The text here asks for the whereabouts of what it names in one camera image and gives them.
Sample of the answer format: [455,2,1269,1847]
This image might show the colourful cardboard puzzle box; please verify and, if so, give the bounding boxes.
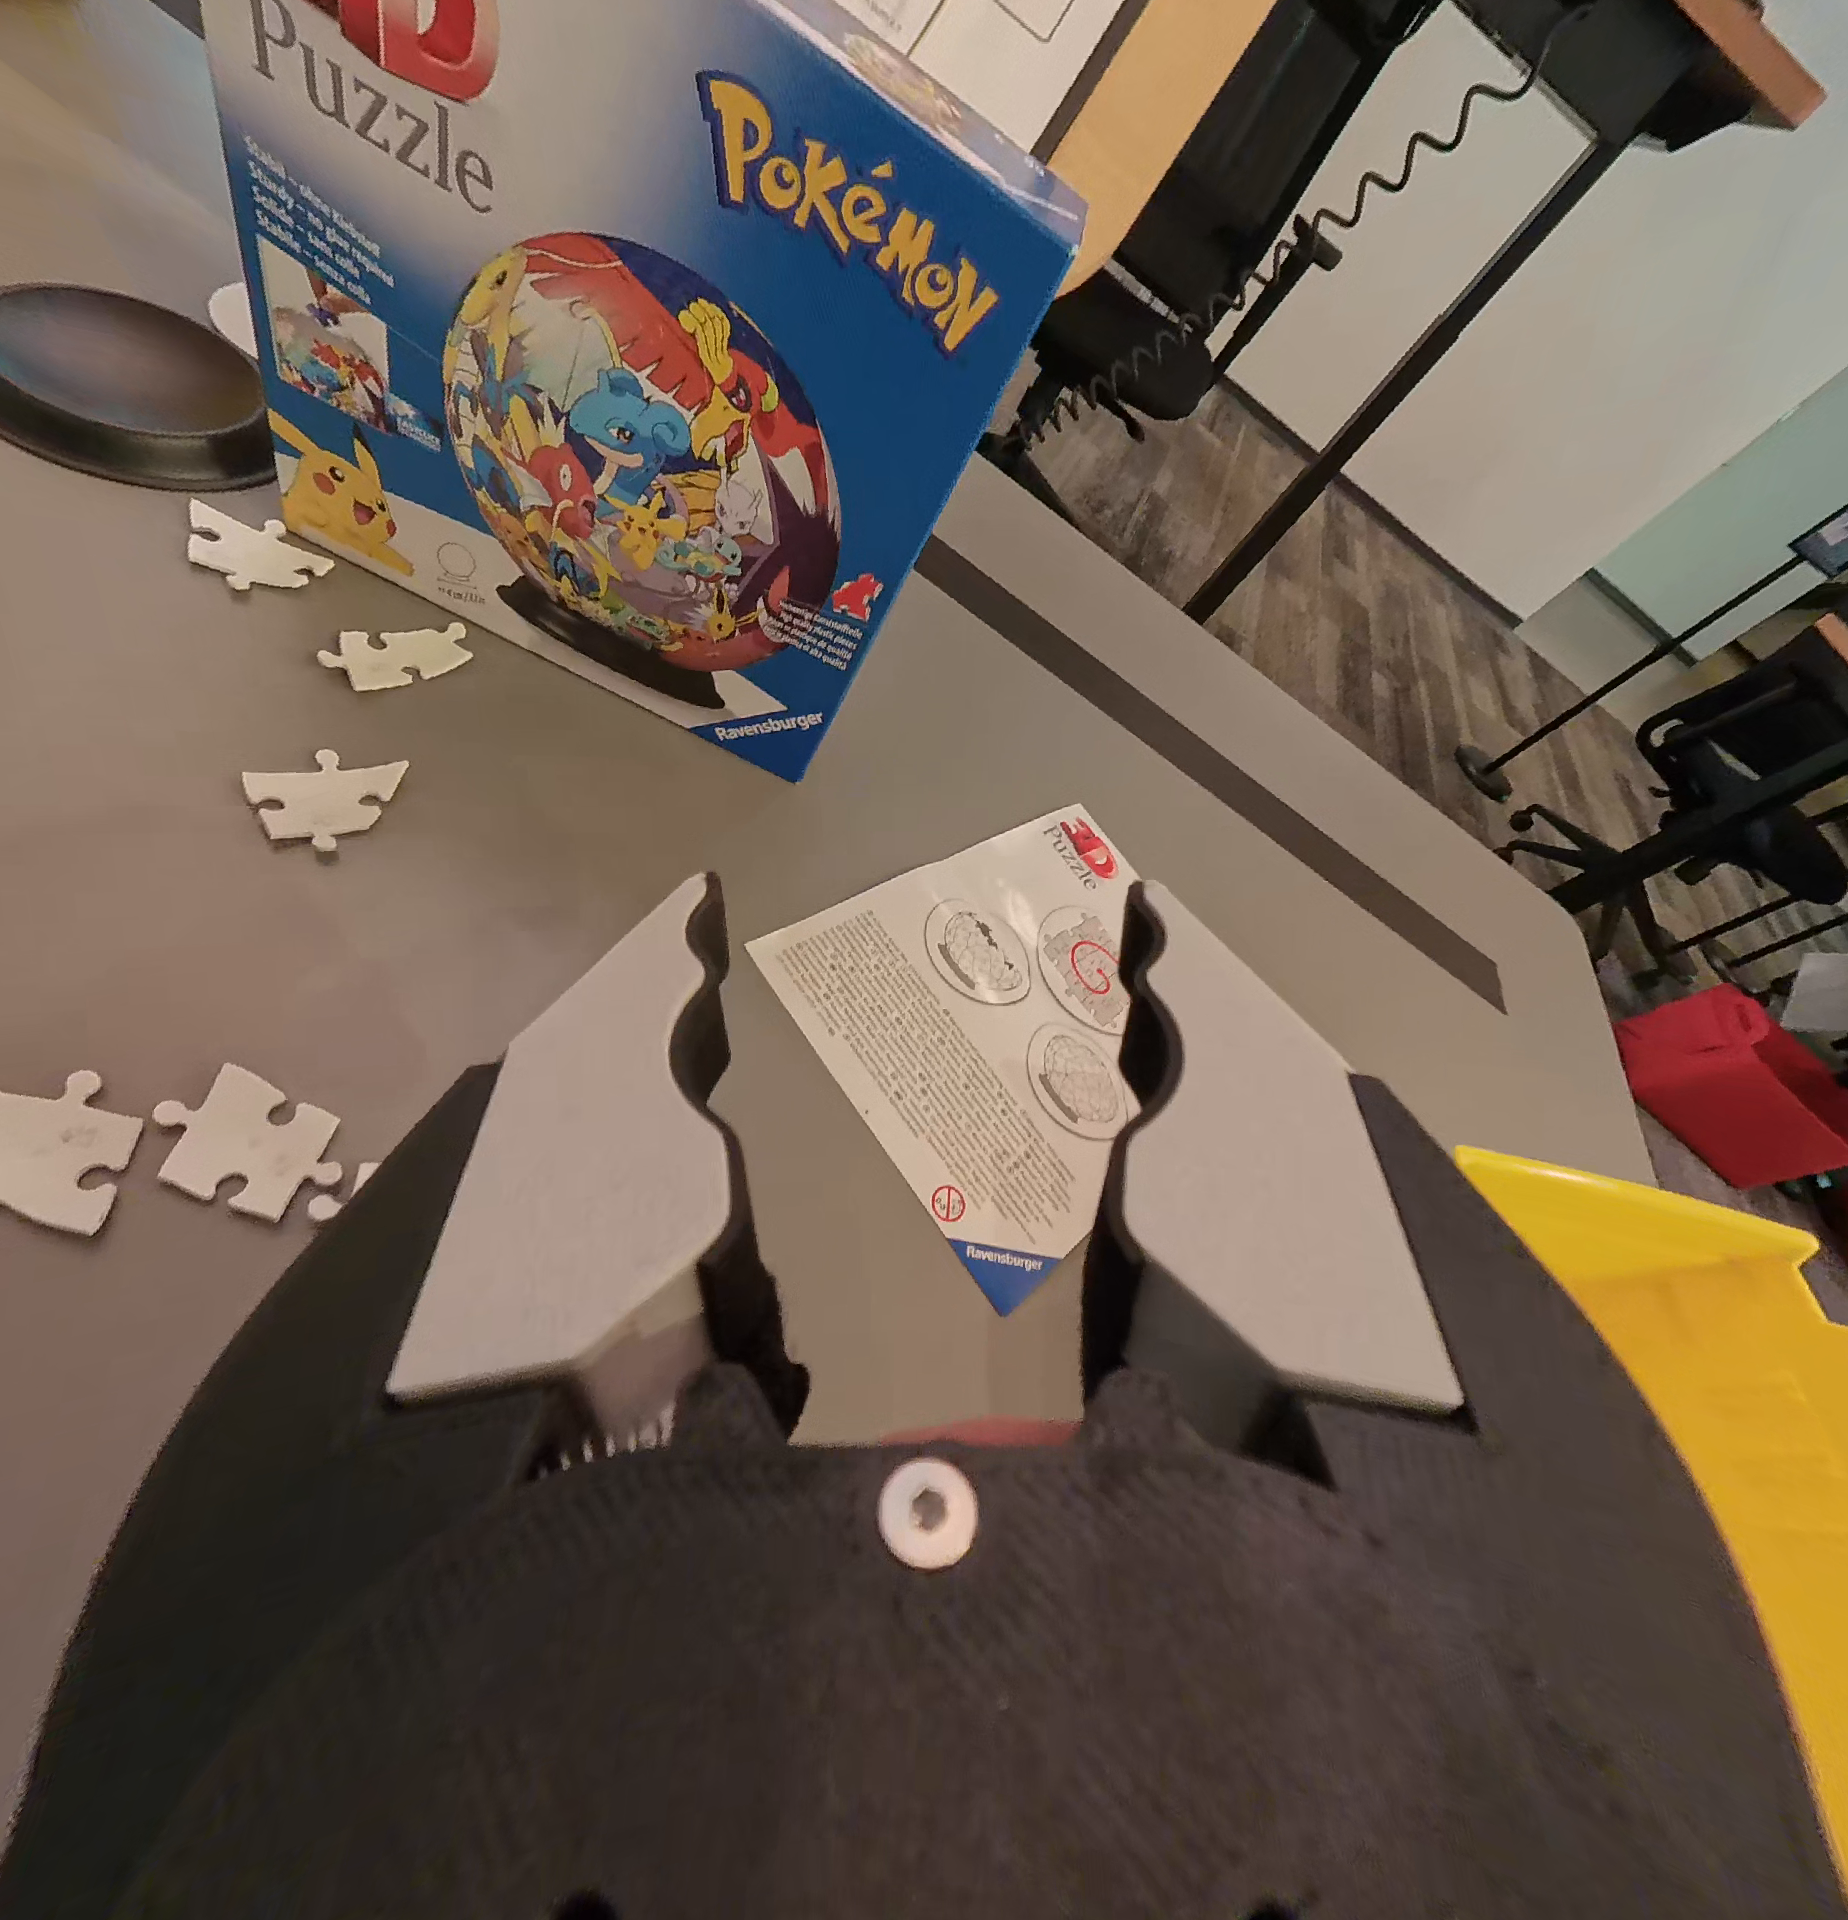
[204,0,1087,784]

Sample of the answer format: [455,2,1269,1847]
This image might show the white puzzle pieces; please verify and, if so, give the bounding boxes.
[0,497,473,1234]

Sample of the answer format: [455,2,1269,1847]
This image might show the black round stand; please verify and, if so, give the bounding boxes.
[0,284,278,493]

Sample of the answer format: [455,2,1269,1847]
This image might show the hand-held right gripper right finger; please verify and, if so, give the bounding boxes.
[1081,875,1467,1452]

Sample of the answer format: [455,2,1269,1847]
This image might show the yellow plastic bin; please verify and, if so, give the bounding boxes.
[1455,1145,1848,1920]

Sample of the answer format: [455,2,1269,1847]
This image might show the black coiled cable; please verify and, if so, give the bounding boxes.
[999,60,1533,451]

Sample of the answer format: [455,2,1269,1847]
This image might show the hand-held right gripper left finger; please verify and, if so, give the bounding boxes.
[388,871,806,1426]

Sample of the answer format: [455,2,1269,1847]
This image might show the white printed instruction sheet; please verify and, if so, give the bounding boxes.
[743,805,1153,1317]

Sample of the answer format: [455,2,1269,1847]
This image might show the wooden board with paper sheet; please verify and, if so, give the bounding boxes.
[825,0,1278,288]

